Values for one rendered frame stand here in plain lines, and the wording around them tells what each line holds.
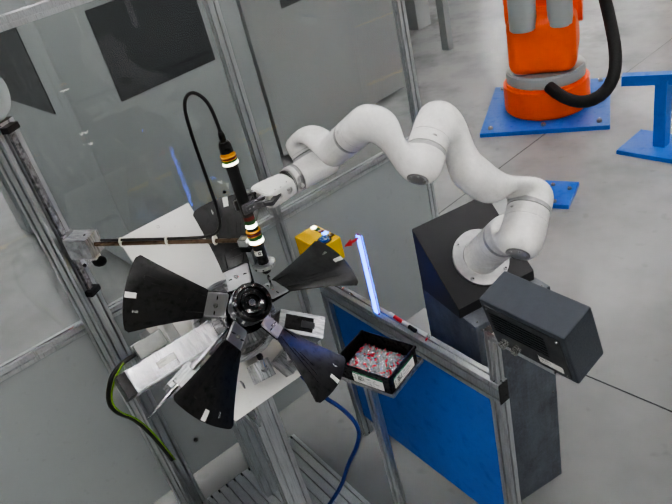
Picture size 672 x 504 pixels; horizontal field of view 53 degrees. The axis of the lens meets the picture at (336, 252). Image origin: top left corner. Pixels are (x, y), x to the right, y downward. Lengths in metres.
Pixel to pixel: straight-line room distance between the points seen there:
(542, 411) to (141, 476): 1.66
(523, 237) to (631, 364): 1.64
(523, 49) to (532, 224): 3.68
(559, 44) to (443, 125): 3.80
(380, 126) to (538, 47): 3.86
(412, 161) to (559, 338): 0.53
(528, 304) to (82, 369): 1.69
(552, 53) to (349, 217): 2.77
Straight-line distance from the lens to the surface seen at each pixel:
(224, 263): 2.09
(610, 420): 3.15
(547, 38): 5.43
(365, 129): 1.68
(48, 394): 2.75
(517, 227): 1.86
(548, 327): 1.68
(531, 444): 2.70
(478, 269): 2.19
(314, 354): 2.07
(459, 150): 1.75
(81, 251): 2.30
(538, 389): 2.53
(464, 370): 2.16
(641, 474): 2.98
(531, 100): 5.54
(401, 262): 3.45
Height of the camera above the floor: 2.32
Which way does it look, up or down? 32 degrees down
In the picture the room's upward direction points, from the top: 15 degrees counter-clockwise
